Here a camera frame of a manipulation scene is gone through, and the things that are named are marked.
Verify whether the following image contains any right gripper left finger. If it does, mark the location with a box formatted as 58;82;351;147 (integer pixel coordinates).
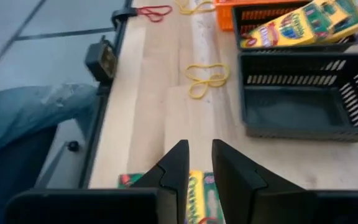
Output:
131;139;190;224

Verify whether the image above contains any orange slotted plastic basket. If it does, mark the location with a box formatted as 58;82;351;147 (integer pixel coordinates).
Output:
214;0;310;32

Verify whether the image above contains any black slotted plastic basket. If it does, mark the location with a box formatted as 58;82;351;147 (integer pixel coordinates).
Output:
231;1;358;53
238;52;358;142

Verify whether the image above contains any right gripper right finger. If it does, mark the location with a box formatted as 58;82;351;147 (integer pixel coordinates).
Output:
211;139;309;224

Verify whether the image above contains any person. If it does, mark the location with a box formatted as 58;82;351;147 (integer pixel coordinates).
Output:
0;82;101;159

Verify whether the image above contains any black metal rig frame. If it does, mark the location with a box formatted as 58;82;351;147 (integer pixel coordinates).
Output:
78;0;135;190

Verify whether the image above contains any red rubber band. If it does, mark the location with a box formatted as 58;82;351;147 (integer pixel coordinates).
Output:
137;5;173;23

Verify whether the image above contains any black table edge clamp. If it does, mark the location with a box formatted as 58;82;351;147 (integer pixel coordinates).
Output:
111;7;139;29

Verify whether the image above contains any yellow rubber band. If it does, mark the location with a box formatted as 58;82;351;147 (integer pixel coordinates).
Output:
174;0;216;16
184;63;231;100

